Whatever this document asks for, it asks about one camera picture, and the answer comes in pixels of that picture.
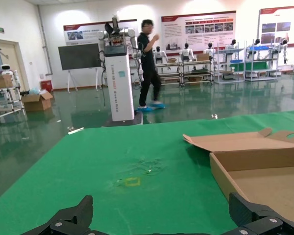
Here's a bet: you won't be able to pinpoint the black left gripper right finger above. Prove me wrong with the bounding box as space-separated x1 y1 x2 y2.
229 192 294 235

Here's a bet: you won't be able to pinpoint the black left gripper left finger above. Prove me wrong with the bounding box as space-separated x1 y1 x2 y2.
22 195 94 235

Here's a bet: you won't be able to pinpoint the open brown cardboard box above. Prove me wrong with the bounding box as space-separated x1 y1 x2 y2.
182 128 294 228

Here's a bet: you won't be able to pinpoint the red box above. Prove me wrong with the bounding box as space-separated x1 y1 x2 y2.
41 80 53 93

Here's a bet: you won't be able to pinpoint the green table cloth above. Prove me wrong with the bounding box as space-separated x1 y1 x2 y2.
0 110 294 235

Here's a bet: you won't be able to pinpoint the large brown carton open flaps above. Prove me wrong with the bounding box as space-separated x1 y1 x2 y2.
21 92 54 112

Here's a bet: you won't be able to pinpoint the metal tube rack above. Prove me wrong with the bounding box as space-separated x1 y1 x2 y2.
0 83 27 128
154 61 182 86
178 58 214 88
213 47 245 84
244 45 282 82

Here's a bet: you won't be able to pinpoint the black display screen on stand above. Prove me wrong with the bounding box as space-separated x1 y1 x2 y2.
58 43 102 93

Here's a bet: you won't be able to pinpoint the white round-head robot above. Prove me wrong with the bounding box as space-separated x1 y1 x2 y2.
0 64 20 84

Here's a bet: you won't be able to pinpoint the small white humanoid robot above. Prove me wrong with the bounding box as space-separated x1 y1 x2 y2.
275 31 290 66
153 46 168 65
180 43 196 62
203 42 216 61
222 38 238 62
247 38 263 59

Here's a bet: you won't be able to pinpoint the beige door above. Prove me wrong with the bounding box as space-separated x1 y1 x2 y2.
0 38 30 92

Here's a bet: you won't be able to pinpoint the person in black clothes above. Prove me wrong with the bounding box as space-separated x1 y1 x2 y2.
136 19 166 113

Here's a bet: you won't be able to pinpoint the white pedestal robot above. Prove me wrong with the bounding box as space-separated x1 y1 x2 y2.
98 15 145 128

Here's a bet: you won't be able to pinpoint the white wall pipe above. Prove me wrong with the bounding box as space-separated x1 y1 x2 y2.
37 0 53 83

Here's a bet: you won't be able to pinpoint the white red wall poster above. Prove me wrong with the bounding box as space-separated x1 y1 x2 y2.
258 6 294 47
161 10 237 52
63 19 138 47

